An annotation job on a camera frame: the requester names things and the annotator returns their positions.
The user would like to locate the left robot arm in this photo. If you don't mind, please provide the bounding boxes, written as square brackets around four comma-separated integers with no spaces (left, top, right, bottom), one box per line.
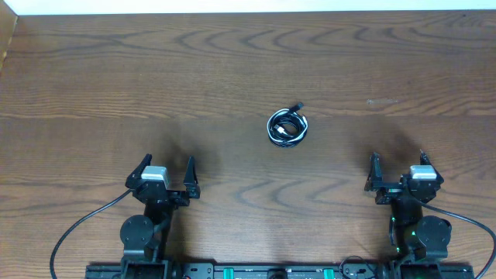
[120,153,201,278]

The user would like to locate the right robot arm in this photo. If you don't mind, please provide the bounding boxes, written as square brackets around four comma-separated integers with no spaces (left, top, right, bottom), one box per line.
[364,152,452,278]

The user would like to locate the white usb cable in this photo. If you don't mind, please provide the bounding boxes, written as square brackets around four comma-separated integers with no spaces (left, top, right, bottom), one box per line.
[267,109,309,148]

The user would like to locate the short black cable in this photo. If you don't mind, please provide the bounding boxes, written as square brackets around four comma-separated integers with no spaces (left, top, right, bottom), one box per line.
[272,115,303,143]

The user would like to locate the long black cable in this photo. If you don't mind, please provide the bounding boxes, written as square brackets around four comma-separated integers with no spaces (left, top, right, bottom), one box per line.
[267,102,309,149]

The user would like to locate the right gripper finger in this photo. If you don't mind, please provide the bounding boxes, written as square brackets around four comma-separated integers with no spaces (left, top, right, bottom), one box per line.
[364,153,384,191]
[419,150,444,183]

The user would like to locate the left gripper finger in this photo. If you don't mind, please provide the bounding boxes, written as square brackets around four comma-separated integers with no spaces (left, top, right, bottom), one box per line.
[125,153,152,189]
[183,156,201,199]

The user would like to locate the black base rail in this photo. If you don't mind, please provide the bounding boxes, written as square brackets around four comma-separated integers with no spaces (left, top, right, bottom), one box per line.
[84,262,476,279]

